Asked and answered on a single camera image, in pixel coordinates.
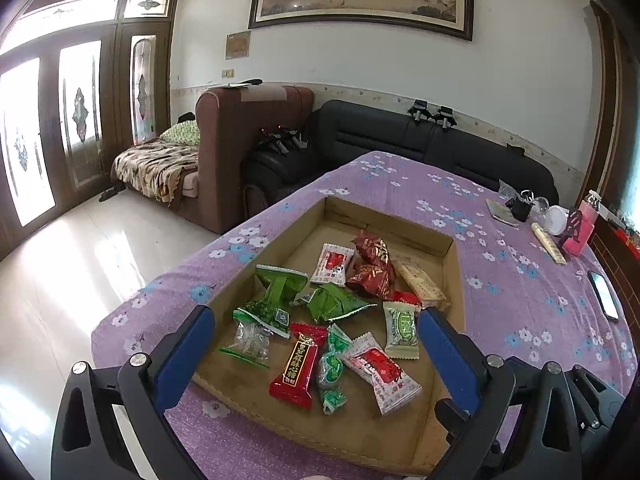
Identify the shallow cardboard box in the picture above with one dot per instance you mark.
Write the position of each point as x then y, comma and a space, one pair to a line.
350, 435

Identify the black pouch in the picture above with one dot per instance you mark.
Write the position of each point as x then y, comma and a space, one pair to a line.
520, 209

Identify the beige snack packet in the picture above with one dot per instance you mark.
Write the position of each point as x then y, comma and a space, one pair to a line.
420, 282

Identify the green white-label snack packet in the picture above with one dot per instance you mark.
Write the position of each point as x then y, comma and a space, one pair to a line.
262, 317

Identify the clear plastic bag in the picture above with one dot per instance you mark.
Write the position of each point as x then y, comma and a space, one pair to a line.
507, 188

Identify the glass teapot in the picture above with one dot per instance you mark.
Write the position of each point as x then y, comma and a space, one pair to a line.
540, 205

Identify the black tool on armchair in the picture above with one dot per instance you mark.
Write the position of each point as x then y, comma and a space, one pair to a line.
245, 82

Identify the white red snack packet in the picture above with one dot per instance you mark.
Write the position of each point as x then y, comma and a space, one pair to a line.
382, 375
332, 265

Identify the black smartphone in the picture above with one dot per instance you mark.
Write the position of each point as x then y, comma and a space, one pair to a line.
604, 295

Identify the green white twisted candy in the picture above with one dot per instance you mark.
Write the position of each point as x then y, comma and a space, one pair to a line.
332, 370

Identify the small booklet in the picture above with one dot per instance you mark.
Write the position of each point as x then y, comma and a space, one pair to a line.
500, 212

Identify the dark slippers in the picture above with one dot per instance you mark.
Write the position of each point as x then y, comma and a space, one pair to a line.
111, 194

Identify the brown patterned blanket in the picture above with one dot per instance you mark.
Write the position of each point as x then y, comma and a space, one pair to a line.
150, 170

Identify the wooden glass doors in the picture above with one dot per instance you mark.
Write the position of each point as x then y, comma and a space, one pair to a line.
80, 110

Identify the small red snack packet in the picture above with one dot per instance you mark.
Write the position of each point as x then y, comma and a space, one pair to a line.
409, 298

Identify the purple floral tablecloth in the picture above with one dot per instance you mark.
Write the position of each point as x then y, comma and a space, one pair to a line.
520, 320

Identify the red gold snack packet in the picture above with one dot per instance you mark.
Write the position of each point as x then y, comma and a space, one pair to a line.
372, 280
372, 247

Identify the long beige packet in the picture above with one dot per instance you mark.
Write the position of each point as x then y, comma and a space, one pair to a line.
548, 243

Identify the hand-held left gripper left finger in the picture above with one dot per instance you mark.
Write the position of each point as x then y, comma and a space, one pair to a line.
182, 360

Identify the long red snack packet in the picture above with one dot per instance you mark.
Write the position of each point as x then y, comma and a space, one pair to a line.
297, 370

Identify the clear green-edged snack packet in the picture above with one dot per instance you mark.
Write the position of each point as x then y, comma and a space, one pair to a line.
247, 347

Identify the spare black gripper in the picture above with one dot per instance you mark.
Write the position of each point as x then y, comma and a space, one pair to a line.
419, 111
445, 117

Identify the wall switch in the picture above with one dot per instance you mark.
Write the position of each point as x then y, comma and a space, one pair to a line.
228, 73

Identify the white jar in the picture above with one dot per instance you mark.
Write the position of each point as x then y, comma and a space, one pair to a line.
554, 220

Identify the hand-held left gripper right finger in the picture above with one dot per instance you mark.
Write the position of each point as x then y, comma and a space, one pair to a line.
450, 360

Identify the dark red phone stand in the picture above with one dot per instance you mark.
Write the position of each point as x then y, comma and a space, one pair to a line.
572, 227

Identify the wooden cabinet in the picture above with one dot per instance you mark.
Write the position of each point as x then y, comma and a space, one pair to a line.
620, 250

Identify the green pillow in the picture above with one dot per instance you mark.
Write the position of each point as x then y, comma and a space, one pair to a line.
182, 132

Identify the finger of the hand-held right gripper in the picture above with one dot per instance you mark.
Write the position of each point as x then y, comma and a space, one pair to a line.
452, 417

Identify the brown wall notice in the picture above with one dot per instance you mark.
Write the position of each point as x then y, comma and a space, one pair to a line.
238, 45

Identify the green white square packet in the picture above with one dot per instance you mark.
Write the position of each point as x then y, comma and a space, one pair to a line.
400, 330

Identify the pile of black grippers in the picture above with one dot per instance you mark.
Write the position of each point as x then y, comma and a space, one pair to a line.
282, 140

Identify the pink box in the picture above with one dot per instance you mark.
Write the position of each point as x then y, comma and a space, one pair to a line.
585, 230

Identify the wooden door frame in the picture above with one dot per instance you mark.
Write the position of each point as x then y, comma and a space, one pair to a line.
607, 100

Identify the black sofa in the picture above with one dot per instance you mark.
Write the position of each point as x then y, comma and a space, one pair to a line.
380, 135

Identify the brown armchair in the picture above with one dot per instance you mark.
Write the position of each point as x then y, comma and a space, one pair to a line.
240, 160

